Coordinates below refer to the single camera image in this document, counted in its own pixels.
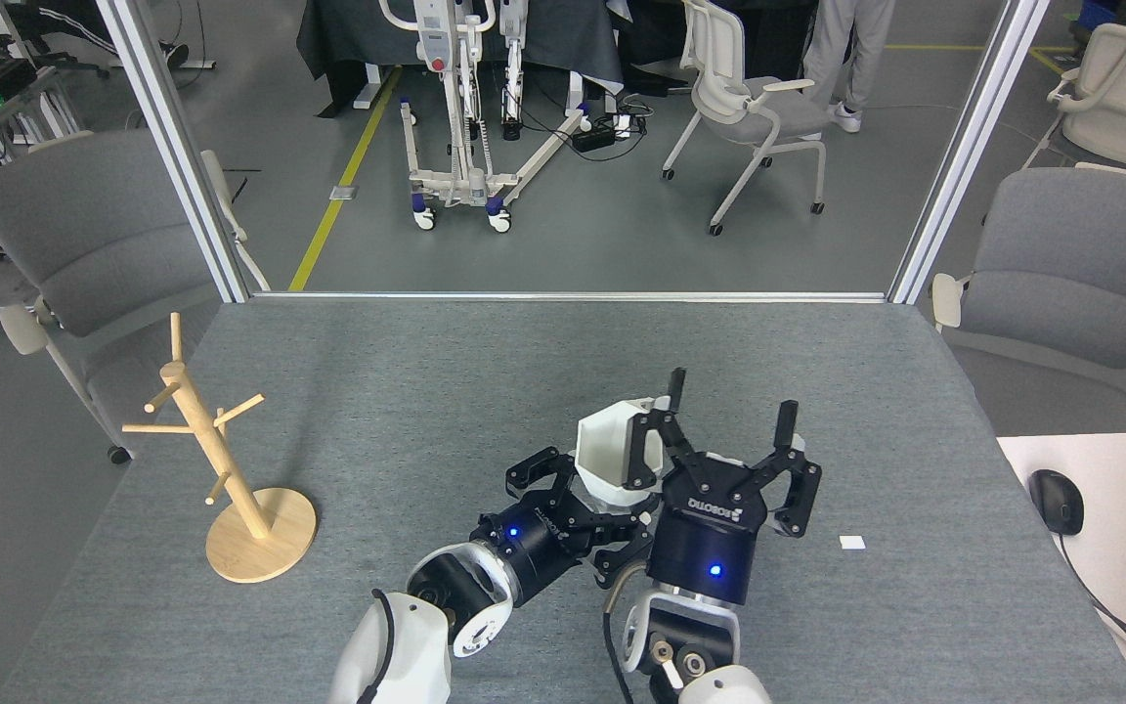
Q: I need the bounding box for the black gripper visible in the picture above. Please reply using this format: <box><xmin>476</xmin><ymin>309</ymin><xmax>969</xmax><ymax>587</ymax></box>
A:
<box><xmin>583</xmin><ymin>368</ymin><xmax>823</xmax><ymax>607</ymax></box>
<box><xmin>470</xmin><ymin>448</ymin><xmax>595</xmax><ymax>607</ymax></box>

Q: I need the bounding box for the white faceted cup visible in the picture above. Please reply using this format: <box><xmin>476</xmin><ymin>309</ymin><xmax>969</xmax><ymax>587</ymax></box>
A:
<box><xmin>575</xmin><ymin>396</ymin><xmax>671</xmax><ymax>511</ymax></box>

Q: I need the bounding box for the wooden cup rack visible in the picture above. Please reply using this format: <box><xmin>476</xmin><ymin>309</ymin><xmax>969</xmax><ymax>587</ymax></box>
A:
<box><xmin>121</xmin><ymin>313</ymin><xmax>318</xmax><ymax>585</ymax></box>

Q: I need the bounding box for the black power strip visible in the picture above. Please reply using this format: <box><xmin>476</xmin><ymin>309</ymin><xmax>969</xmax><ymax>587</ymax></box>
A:
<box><xmin>573</xmin><ymin>115</ymin><xmax>652</xmax><ymax>153</ymax></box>

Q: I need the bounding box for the black computer mouse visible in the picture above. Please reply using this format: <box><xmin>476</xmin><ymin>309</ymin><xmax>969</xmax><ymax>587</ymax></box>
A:
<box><xmin>1028</xmin><ymin>469</ymin><xmax>1085</xmax><ymax>536</ymax></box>

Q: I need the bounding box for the white mesh-back office chair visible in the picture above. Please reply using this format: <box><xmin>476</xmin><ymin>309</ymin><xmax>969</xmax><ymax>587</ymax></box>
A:
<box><xmin>661</xmin><ymin>0</ymin><xmax>828</xmax><ymax>238</ymax></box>

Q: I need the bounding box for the grey armchair with cream arms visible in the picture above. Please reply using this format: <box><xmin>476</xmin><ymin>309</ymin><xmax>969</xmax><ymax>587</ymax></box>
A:
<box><xmin>931</xmin><ymin>164</ymin><xmax>1126</xmax><ymax>431</ymax></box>
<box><xmin>0</xmin><ymin>130</ymin><xmax>271</xmax><ymax>465</ymax></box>

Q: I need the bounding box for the white wheeled stand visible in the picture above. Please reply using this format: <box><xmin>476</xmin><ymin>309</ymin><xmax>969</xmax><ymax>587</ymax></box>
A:
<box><xmin>379</xmin><ymin>0</ymin><xmax>623</xmax><ymax>234</ymax></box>

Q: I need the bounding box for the person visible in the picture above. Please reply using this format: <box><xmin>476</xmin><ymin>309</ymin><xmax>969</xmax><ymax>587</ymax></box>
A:
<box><xmin>802</xmin><ymin>0</ymin><xmax>896</xmax><ymax>135</ymax></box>

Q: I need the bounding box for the dark cloth-covered table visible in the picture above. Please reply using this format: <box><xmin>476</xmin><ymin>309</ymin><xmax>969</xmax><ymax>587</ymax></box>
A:
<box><xmin>296</xmin><ymin>0</ymin><xmax>623</xmax><ymax>118</ymax></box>

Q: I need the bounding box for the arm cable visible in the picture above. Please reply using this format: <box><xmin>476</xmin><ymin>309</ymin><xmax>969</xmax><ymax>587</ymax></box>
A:
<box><xmin>356</xmin><ymin>589</ymin><xmax>398</xmax><ymax>704</ymax></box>
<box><xmin>602</xmin><ymin>562</ymin><xmax>652</xmax><ymax>704</ymax></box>

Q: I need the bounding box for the silver table edge rail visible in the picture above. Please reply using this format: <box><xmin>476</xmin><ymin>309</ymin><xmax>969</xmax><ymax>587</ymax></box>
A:
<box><xmin>250</xmin><ymin>290</ymin><xmax>891</xmax><ymax>304</ymax></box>

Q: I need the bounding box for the black mouse cable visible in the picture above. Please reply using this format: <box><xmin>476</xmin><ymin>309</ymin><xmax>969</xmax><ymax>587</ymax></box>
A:
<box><xmin>1057</xmin><ymin>533</ymin><xmax>1126</xmax><ymax>690</ymax></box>

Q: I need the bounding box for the silver frame post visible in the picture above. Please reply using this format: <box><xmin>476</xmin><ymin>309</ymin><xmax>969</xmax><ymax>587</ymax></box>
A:
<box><xmin>94</xmin><ymin>0</ymin><xmax>251</xmax><ymax>304</ymax></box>
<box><xmin>888</xmin><ymin>0</ymin><xmax>1053</xmax><ymax>306</ymax></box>

